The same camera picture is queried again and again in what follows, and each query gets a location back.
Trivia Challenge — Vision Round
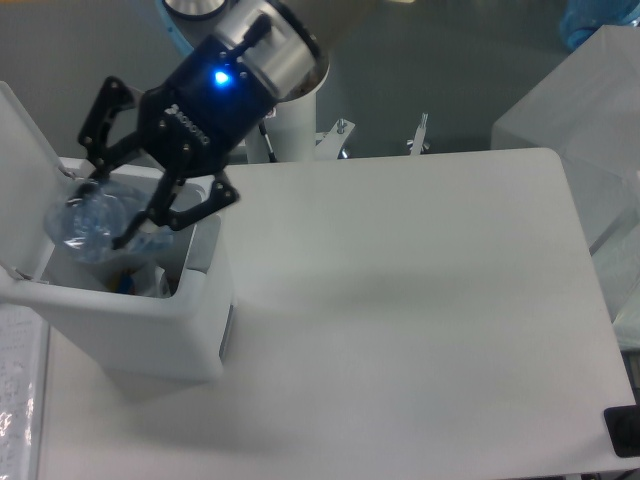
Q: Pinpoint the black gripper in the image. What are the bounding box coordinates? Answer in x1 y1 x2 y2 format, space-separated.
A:
64 36 275 250

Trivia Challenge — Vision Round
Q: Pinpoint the clear plastic water bottle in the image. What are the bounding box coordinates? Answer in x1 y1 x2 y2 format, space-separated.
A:
43 179 175 264

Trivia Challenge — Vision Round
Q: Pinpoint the white plastic bag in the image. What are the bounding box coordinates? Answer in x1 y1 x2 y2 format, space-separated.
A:
132 263 171 298

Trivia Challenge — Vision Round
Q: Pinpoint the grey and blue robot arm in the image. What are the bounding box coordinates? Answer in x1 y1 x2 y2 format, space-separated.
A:
78 1 321 250

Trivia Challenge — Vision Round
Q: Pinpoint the white trash can lid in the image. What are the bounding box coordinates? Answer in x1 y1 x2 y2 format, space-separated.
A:
1 82 71 278

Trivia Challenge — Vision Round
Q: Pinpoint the white trash can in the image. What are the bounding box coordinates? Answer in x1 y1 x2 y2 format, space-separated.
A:
1 215 236 382

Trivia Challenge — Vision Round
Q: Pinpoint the blue and yellow snack packet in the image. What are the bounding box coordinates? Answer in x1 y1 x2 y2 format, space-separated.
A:
109 269 136 295

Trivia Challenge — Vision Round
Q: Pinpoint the paper sheet in plastic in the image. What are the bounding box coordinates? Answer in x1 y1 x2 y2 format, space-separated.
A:
1 303 49 479

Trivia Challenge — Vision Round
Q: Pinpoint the metal clamp bolt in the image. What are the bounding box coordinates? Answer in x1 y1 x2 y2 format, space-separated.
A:
407 113 430 156

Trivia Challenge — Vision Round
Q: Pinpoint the translucent plastic box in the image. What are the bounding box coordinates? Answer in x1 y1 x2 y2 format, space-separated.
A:
490 23 640 321

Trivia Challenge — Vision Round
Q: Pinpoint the blue water jug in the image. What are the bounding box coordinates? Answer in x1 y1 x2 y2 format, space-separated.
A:
559 0 639 51

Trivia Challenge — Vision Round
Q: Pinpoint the black device at edge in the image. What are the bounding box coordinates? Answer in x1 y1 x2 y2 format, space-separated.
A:
604 405 639 458

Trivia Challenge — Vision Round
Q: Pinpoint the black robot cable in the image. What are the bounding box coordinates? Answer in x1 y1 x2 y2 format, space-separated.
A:
259 122 279 164

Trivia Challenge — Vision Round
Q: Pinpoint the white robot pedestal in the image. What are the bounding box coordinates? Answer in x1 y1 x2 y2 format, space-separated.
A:
245 86 319 164

